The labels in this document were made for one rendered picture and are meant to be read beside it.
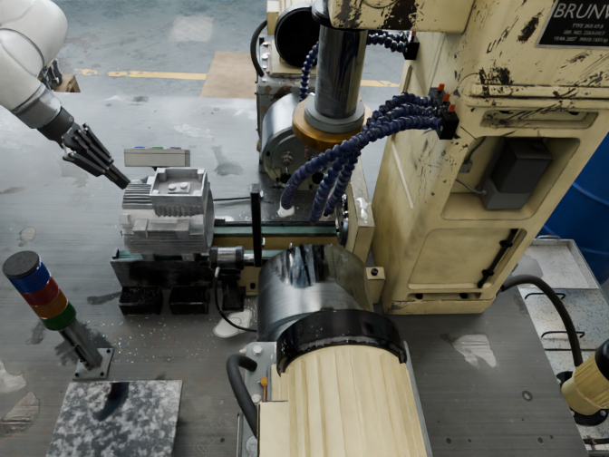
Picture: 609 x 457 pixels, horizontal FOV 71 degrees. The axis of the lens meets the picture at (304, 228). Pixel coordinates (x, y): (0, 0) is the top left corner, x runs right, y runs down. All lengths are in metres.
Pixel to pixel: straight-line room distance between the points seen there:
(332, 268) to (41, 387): 0.77
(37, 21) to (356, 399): 0.99
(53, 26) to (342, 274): 0.83
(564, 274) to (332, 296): 1.52
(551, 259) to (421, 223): 1.33
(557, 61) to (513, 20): 0.11
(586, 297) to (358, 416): 1.68
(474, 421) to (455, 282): 0.33
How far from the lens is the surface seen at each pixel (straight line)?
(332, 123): 0.88
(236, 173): 1.61
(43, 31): 1.15
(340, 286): 0.84
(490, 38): 0.73
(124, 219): 1.11
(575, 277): 2.22
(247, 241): 1.27
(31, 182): 1.78
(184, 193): 1.08
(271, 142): 1.24
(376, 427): 0.53
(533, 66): 0.79
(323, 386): 0.54
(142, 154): 1.30
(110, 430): 1.03
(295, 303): 0.82
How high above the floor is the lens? 1.85
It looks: 48 degrees down
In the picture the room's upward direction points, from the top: 5 degrees clockwise
